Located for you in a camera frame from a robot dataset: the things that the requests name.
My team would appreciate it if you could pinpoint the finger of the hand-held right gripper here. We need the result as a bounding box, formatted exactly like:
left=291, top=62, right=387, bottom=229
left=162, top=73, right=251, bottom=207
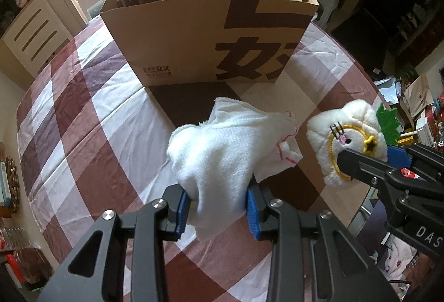
left=387, top=144, right=444, bottom=182
left=337, top=148, right=410, bottom=190

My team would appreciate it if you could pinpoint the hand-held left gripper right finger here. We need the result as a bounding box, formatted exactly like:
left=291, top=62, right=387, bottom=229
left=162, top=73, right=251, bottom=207
left=245, top=184, right=399, bottom=302

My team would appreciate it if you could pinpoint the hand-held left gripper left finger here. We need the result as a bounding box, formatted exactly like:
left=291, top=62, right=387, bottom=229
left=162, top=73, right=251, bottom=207
left=35, top=185, right=192, bottom=302

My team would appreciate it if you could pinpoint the white plush toy green leaf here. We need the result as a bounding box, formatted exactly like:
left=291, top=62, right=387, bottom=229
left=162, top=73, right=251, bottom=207
left=307, top=99, right=400, bottom=189

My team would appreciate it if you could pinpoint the white towel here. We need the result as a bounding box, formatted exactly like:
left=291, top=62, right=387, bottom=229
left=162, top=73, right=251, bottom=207
left=166, top=97, right=302, bottom=242

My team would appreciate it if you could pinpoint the brown cardboard box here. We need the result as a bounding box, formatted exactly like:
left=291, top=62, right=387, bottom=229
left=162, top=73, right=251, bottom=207
left=99, top=0, right=320, bottom=86

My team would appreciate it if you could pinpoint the cartoon printed white cloth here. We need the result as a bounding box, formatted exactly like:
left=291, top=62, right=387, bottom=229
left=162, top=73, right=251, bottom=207
left=376, top=233, right=428, bottom=284

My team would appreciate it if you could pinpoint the brown paper bag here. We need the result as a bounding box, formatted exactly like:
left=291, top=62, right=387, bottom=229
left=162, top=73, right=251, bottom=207
left=404, top=74, right=436, bottom=119

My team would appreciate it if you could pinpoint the white blue parcel bag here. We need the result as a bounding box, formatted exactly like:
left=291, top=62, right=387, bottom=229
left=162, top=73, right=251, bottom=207
left=376, top=76, right=403, bottom=105

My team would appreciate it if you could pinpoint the brown white checkered tablecloth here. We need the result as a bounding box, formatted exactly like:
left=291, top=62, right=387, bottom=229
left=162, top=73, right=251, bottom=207
left=17, top=19, right=384, bottom=302

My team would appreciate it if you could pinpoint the black cabinet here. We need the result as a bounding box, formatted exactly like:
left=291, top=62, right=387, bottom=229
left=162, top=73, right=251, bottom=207
left=333, top=0, right=444, bottom=88

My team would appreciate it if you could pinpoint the red lid jar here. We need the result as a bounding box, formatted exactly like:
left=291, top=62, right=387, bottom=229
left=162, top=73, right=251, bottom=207
left=5, top=246, right=53, bottom=293

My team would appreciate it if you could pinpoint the grey plastic stool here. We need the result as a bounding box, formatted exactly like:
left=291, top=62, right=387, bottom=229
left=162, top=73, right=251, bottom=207
left=314, top=0, right=341, bottom=24

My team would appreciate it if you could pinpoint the wicker trivet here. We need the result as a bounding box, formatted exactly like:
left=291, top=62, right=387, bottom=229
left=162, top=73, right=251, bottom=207
left=5, top=156, right=20, bottom=217

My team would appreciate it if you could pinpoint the white blue tissue pack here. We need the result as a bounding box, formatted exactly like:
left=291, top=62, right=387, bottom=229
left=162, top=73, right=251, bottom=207
left=0, top=161, right=11, bottom=207

